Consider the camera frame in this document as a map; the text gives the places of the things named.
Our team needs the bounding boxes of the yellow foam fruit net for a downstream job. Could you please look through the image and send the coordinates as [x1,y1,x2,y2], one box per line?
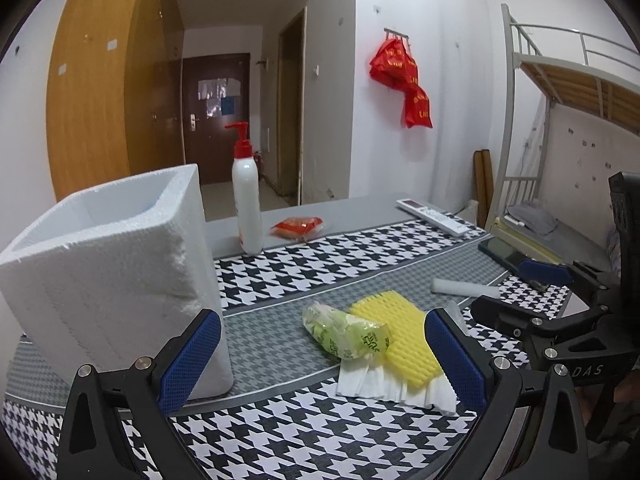
[349,290,444,389]

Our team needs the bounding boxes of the white tissue stack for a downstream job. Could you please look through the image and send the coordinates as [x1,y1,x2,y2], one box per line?
[336,358,458,415]

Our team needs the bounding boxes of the green plastic bag bundle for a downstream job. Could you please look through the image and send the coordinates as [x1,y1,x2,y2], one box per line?
[302,302,392,360]

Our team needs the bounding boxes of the black smartphone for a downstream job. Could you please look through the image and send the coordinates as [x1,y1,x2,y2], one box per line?
[478,237,528,275]

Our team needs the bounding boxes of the houndstooth table cloth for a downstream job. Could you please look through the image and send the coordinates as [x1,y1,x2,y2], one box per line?
[0,192,576,480]

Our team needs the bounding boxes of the white remote control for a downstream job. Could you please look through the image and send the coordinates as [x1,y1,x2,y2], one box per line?
[396,198,471,237]

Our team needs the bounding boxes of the white styrofoam box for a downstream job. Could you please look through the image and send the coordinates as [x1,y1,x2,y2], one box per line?
[1,165,222,382]

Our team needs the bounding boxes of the red snack packet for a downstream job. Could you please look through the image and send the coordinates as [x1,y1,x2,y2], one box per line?
[270,217,324,240]

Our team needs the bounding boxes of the metal bunk bed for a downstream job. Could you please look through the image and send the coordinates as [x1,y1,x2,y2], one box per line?
[486,6,639,269]

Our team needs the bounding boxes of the white lotion pump bottle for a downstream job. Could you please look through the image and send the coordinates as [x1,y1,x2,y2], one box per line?
[226,122,264,256]

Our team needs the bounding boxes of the red fire extinguisher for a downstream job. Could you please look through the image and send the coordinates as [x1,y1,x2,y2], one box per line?
[254,151,264,174]

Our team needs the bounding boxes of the red hanging plastic bags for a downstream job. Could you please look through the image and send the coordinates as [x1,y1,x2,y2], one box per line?
[369,32,433,129]

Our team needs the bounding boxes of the wooden wardrobe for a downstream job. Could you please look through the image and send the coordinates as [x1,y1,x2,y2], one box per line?
[46,0,184,200]

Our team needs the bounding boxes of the dark brown entrance door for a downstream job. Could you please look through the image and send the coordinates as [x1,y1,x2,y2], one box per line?
[182,53,250,185]

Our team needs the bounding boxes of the wooden boards against wall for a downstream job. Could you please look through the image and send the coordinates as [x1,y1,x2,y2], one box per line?
[473,150,494,228]

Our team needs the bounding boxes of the side doorway wooden frame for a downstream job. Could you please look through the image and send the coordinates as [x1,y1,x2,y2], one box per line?
[277,9,306,206]

